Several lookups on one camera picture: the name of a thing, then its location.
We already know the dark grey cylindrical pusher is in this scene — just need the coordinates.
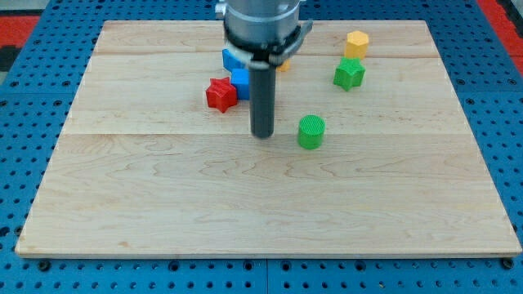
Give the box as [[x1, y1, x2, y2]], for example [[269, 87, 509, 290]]
[[248, 67, 275, 139]]

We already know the green cylinder block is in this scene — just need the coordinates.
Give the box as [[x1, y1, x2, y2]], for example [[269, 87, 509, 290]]
[[297, 114, 325, 149]]

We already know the yellow block behind arm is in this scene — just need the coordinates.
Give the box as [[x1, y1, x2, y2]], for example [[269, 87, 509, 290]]
[[276, 60, 290, 72]]

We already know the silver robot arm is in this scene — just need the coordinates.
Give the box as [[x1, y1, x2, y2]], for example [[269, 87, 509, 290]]
[[215, 0, 313, 139]]

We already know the blue block behind arm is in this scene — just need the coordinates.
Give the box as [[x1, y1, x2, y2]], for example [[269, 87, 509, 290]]
[[221, 49, 245, 72]]

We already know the red star block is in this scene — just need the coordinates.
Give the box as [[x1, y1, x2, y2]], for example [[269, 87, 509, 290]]
[[205, 77, 238, 113]]

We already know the green star block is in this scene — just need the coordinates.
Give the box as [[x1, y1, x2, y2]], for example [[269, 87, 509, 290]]
[[333, 57, 366, 91]]

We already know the blue cube block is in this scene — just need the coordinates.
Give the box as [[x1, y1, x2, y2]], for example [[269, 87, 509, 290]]
[[230, 69, 249, 100]]

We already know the yellow hexagon block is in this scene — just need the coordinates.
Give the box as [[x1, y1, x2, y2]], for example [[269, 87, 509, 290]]
[[344, 30, 369, 60]]

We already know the wooden board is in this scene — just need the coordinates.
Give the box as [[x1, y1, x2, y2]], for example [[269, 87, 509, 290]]
[[16, 20, 521, 259]]

